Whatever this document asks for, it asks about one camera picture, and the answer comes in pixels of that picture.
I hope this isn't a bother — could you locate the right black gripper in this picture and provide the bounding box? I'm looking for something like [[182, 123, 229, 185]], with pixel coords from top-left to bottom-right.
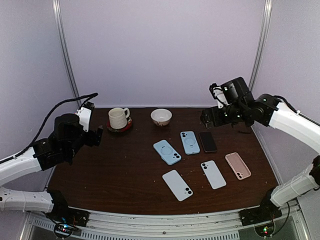
[[200, 104, 247, 130]]

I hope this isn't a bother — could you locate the purple phone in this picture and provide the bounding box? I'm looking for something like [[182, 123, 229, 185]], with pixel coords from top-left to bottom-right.
[[199, 131, 218, 153]]

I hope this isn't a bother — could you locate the white phone from blue case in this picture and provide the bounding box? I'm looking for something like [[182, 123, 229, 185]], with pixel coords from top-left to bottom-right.
[[200, 160, 227, 190]]

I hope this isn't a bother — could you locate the pink phone case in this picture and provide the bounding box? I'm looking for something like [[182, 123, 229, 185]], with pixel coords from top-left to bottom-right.
[[225, 152, 252, 181]]

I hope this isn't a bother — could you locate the silver phone from case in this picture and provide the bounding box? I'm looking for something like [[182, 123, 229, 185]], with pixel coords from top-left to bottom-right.
[[162, 169, 193, 202]]

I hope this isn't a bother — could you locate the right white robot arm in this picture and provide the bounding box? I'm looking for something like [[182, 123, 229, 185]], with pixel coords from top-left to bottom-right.
[[200, 77, 320, 221]]

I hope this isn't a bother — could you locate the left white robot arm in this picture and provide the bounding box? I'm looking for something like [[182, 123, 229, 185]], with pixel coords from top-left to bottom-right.
[[0, 113, 103, 222]]

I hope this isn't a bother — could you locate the cream ribbed mug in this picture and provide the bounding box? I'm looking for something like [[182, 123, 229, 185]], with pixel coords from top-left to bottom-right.
[[108, 107, 130, 130]]

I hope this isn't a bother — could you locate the red patterned coaster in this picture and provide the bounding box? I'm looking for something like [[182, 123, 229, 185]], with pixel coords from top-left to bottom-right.
[[106, 117, 133, 133]]

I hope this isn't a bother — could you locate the white ceramic bowl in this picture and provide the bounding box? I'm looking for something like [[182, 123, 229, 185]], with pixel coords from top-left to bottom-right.
[[150, 108, 173, 127]]

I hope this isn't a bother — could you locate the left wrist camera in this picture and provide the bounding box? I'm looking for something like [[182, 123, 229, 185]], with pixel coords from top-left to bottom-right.
[[75, 101, 95, 132]]

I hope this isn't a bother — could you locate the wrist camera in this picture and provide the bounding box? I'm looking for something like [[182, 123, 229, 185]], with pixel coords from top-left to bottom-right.
[[75, 101, 95, 132], [209, 83, 228, 109]]

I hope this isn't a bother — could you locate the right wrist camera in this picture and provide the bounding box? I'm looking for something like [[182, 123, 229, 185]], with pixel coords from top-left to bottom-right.
[[209, 83, 228, 109]]

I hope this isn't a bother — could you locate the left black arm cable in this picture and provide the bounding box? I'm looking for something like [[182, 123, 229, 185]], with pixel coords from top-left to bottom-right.
[[0, 92, 99, 165]]

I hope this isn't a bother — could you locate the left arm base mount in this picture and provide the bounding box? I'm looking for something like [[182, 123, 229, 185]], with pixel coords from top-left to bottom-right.
[[44, 202, 90, 240]]

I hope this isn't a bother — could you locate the front aluminium rail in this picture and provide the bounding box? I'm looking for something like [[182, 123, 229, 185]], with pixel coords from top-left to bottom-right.
[[19, 203, 308, 240]]

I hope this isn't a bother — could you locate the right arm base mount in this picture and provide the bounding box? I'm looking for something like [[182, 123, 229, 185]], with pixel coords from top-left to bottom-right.
[[239, 203, 283, 238]]

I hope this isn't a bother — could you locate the right aluminium frame post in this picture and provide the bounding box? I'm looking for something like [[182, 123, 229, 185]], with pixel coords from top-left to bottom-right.
[[241, 0, 273, 111]]

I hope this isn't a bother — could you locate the aluminium frame post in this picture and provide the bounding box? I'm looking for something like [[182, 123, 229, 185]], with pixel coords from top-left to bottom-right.
[[52, 0, 80, 98], [241, 0, 273, 111]]

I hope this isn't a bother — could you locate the left aluminium frame post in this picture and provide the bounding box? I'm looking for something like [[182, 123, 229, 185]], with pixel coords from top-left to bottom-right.
[[52, 0, 80, 98]]

